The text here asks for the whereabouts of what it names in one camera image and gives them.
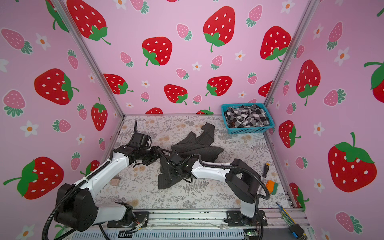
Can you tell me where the black handled screwdriver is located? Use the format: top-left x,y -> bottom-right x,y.
262,163 -> 270,178

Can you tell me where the coloured ribbon cable with connector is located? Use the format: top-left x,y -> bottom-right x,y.
275,203 -> 308,240

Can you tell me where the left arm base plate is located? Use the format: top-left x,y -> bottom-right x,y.
107,211 -> 150,229

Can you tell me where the small wooden block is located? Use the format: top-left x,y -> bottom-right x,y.
109,176 -> 121,187

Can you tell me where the black white checkered shirt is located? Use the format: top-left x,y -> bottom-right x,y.
225,105 -> 271,128

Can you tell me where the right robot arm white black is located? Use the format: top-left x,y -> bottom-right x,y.
158,153 -> 269,219

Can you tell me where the dark grey pinstriped shirt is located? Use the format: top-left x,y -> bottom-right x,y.
157,123 -> 224,190

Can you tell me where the orange green toy block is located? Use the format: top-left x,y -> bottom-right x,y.
266,180 -> 279,195

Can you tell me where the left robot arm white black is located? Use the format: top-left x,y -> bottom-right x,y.
53,146 -> 160,232

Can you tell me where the teal plastic basket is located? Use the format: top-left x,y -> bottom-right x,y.
221,103 -> 275,134

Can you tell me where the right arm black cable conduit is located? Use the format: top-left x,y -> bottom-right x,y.
158,148 -> 271,200

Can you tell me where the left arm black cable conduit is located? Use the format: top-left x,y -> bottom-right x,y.
41,161 -> 110,240

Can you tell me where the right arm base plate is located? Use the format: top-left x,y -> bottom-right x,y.
224,210 -> 268,227

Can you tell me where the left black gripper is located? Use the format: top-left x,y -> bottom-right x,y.
140,145 -> 166,165

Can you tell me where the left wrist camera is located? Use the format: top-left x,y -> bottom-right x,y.
128,133 -> 152,149

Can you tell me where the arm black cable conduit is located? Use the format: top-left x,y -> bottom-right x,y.
41,161 -> 110,240
158,148 -> 271,200

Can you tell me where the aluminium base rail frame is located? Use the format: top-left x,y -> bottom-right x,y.
64,209 -> 318,240

